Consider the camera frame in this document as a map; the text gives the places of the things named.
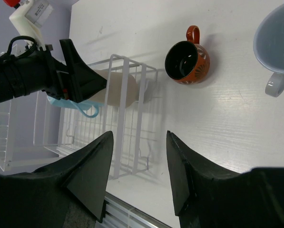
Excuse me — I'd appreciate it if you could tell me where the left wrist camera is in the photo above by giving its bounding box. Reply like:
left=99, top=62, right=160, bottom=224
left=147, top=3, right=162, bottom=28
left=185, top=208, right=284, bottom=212
left=4, top=0, right=53, bottom=50

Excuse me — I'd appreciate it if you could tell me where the beige cup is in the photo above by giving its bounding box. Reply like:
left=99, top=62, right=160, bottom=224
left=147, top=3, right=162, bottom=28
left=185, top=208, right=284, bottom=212
left=88, top=72, right=139, bottom=108

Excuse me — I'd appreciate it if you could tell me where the light blue cream-lined mug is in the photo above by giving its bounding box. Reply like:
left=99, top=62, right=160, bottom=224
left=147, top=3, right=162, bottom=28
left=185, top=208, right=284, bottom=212
left=47, top=96, right=103, bottom=118

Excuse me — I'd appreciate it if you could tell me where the orange black mug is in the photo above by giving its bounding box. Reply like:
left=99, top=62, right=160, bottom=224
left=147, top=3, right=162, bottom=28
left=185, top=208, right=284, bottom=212
left=165, top=25, right=210, bottom=85

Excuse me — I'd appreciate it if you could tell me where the white wire dish rack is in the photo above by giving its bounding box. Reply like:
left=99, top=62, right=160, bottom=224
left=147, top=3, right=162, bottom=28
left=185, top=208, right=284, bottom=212
left=0, top=54, right=158, bottom=179

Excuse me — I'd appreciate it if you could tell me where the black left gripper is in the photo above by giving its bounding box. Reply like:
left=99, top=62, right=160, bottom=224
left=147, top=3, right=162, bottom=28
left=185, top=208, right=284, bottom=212
left=0, top=36, right=107, bottom=103

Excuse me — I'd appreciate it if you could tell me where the aluminium mounting rail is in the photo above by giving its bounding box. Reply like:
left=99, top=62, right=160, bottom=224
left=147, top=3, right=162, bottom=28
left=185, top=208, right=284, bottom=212
left=96, top=192, right=169, bottom=228

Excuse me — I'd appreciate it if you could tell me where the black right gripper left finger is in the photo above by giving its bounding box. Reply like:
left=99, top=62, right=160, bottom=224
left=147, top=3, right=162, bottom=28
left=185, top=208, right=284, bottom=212
left=0, top=131, right=114, bottom=228

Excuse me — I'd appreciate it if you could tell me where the grey footed mug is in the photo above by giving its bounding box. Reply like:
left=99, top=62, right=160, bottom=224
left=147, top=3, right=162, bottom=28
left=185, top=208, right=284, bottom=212
left=253, top=4, right=284, bottom=97

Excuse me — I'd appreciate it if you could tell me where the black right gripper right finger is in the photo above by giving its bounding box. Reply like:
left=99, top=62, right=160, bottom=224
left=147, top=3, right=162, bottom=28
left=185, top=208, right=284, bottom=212
left=166, top=132, right=284, bottom=228

